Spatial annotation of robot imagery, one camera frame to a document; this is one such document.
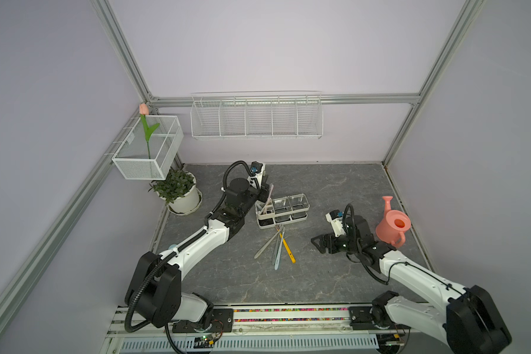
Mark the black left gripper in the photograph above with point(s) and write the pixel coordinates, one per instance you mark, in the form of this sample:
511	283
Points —
263	192

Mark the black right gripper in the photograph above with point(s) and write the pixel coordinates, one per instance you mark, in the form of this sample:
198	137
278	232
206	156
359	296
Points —
330	238

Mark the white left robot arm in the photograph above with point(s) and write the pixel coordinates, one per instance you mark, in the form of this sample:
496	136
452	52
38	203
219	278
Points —
155	295

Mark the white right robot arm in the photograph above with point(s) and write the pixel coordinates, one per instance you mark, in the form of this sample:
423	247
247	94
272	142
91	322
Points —
465	319

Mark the yellow toothbrush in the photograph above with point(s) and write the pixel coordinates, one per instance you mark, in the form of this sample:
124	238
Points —
287	248

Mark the beige toothbrush holder tray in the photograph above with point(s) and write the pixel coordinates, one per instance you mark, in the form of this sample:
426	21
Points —
282	211

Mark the grey toothbrush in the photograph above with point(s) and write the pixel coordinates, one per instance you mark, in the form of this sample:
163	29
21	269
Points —
275	251

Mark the potted green plant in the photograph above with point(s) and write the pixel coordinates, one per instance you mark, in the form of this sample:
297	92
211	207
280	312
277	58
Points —
179	192

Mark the pink watering can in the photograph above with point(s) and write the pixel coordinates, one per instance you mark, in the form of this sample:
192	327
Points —
394	225

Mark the artificial pink tulip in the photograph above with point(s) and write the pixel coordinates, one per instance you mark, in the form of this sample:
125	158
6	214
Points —
148	129

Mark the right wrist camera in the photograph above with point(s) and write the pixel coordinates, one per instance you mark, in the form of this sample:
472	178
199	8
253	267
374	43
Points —
334	218

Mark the long white wire shelf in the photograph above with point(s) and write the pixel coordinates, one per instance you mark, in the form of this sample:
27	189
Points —
257	115

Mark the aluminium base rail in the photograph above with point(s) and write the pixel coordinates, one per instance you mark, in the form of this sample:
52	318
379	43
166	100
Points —
264	328

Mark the white wire basket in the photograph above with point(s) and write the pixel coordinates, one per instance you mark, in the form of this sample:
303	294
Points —
131	157

